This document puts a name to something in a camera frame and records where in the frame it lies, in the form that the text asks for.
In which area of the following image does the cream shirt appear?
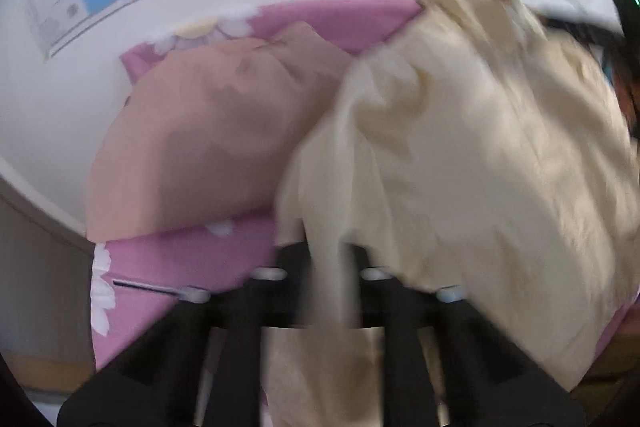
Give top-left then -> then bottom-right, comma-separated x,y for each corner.
260,0 -> 640,427

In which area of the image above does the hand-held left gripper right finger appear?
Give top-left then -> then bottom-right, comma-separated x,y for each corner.
349,246 -> 587,427

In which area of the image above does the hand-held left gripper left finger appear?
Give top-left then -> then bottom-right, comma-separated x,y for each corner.
56,241 -> 317,427

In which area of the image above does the pink floral bedsheet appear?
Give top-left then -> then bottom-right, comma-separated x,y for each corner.
90,0 -> 640,373

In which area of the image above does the peach folded garment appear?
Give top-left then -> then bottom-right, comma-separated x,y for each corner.
84,21 -> 357,244

